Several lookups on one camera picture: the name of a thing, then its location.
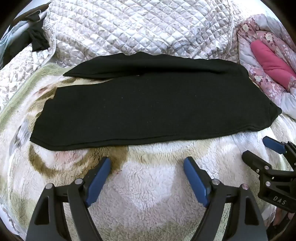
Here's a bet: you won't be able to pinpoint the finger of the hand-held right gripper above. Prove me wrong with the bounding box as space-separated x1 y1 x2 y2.
242 151 272 173
263 137 296 154

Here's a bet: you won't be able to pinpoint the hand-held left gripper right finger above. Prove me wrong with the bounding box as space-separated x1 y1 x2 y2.
183 156 270 241

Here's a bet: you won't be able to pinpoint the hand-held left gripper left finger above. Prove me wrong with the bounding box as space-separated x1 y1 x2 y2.
26 156 112 241

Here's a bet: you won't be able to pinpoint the black pants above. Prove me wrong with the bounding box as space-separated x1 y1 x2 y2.
30 51 282 151

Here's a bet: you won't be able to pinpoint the floral fleece blanket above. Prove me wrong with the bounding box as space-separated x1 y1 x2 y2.
0 62 296 241

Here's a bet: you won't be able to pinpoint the pink floral comforter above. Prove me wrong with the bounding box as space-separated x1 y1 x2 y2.
236 14 296 116

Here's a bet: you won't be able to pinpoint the pink plush cloth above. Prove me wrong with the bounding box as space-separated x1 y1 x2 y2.
251 39 296 92

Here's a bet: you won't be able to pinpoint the quilted grey white bedspread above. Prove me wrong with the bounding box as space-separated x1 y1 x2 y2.
0 0 241 112

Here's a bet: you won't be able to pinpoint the dark clothes pile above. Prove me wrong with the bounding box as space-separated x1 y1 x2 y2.
25 14 50 52
0 21 30 66

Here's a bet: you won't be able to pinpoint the brown wooden headboard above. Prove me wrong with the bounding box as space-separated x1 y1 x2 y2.
13 5 50 25

